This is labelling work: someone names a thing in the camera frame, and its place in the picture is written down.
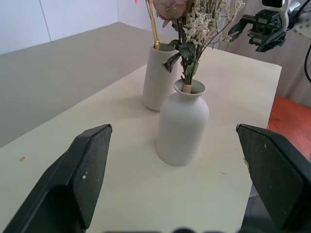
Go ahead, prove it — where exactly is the white curtain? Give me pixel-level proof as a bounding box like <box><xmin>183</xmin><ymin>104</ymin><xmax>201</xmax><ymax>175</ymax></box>
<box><xmin>205</xmin><ymin>0</ymin><xmax>311</xmax><ymax>108</ymax></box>

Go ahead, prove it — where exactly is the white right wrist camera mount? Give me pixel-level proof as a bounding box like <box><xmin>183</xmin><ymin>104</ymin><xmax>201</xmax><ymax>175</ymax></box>
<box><xmin>261</xmin><ymin>0</ymin><xmax>301</xmax><ymax>29</ymax></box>

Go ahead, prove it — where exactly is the pink rose dried flower bouquet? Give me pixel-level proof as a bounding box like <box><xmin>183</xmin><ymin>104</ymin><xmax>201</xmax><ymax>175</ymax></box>
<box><xmin>152</xmin><ymin>0</ymin><xmax>246</xmax><ymax>93</ymax></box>

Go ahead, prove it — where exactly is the white bottle-shaped vase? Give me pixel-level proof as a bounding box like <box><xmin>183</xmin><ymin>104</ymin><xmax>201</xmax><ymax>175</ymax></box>
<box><xmin>156</xmin><ymin>79</ymin><xmax>210</xmax><ymax>167</ymax></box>

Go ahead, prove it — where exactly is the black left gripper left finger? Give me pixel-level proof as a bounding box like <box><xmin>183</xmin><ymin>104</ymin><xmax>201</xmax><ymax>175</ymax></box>
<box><xmin>3</xmin><ymin>123</ymin><xmax>113</xmax><ymax>233</ymax></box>

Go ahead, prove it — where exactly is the golden stem flower bouquet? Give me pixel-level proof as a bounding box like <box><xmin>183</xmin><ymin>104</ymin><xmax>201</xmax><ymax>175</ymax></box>
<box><xmin>134</xmin><ymin>0</ymin><xmax>161</xmax><ymax>50</ymax></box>

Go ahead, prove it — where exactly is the orange red fabric seat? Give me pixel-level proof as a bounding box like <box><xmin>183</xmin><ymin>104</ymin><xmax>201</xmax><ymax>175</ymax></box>
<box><xmin>266</xmin><ymin>95</ymin><xmax>311</xmax><ymax>160</ymax></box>

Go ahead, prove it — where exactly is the white cylinder vase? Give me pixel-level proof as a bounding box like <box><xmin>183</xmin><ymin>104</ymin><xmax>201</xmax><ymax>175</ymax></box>
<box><xmin>142</xmin><ymin>43</ymin><xmax>182</xmax><ymax>112</ymax></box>

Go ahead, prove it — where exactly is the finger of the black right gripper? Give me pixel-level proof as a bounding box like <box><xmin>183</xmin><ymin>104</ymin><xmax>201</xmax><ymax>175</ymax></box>
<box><xmin>255</xmin><ymin>31</ymin><xmax>287</xmax><ymax>52</ymax></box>
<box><xmin>227</xmin><ymin>14</ymin><xmax>256</xmax><ymax>43</ymax></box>

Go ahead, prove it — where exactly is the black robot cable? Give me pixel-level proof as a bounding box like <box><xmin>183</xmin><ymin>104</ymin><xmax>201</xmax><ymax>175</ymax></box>
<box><xmin>304</xmin><ymin>45</ymin><xmax>311</xmax><ymax>83</ymax></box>

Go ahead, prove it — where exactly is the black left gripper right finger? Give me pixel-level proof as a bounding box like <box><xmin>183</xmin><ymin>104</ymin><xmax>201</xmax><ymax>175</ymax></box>
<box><xmin>236</xmin><ymin>123</ymin><xmax>311</xmax><ymax>233</ymax></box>

